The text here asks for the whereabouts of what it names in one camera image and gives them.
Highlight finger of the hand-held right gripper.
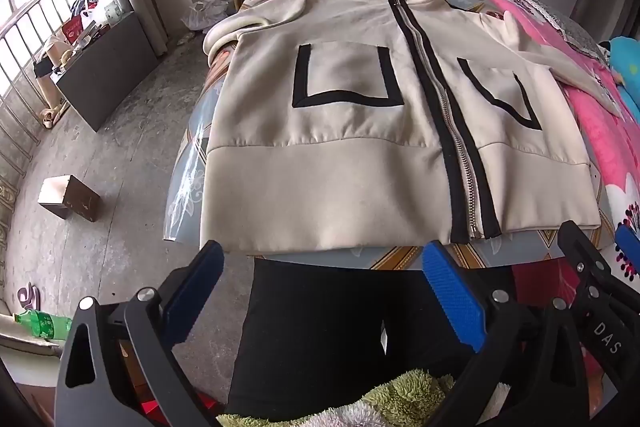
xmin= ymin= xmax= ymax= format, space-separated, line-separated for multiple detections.
xmin=556 ymin=219 xmax=626 ymax=358
xmin=614 ymin=223 xmax=640 ymax=280

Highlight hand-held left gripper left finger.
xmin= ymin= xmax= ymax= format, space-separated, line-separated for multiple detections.
xmin=52 ymin=239 xmax=226 ymax=427

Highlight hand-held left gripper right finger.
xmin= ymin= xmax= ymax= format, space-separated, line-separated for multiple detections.
xmin=421 ymin=239 xmax=596 ymax=427

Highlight cream zip jacket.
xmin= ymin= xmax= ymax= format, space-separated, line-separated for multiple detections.
xmin=202 ymin=0 xmax=626 ymax=255

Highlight green white fuzzy robe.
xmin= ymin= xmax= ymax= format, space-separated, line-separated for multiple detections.
xmin=216 ymin=369 xmax=506 ymax=427

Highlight pink floral blanket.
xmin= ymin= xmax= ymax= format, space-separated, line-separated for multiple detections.
xmin=459 ymin=0 xmax=640 ymax=308

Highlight person's black pants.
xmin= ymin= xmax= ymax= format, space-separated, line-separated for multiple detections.
xmin=227 ymin=257 xmax=516 ymax=418

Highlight red plastic item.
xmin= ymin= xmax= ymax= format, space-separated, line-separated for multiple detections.
xmin=135 ymin=389 xmax=221 ymax=423

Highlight fruit print tablecloth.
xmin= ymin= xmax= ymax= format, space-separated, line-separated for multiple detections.
xmin=160 ymin=0 xmax=618 ymax=270

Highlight small brown box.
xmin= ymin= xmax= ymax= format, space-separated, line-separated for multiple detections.
xmin=39 ymin=174 xmax=102 ymax=223

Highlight green plastic bottle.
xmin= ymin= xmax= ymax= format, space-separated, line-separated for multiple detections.
xmin=14 ymin=308 xmax=73 ymax=342

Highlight purple slipper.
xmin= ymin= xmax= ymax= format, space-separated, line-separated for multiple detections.
xmin=16 ymin=283 xmax=41 ymax=308

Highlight blue plush toy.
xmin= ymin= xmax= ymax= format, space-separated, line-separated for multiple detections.
xmin=607 ymin=36 xmax=640 ymax=108

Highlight grey lace cloth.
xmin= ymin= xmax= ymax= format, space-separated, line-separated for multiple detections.
xmin=520 ymin=0 xmax=608 ymax=58

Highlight dark grey cabinet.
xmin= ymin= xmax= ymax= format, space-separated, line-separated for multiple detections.
xmin=50 ymin=11 xmax=161 ymax=132

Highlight crumpled white plastic bag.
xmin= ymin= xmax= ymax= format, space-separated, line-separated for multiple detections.
xmin=181 ymin=0 xmax=236 ymax=32

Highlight white printed plastic bag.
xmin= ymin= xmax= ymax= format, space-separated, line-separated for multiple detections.
xmin=80 ymin=0 xmax=121 ymax=28

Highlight metal window railing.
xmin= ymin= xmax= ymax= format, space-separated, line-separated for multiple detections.
xmin=0 ymin=0 xmax=86 ymax=178

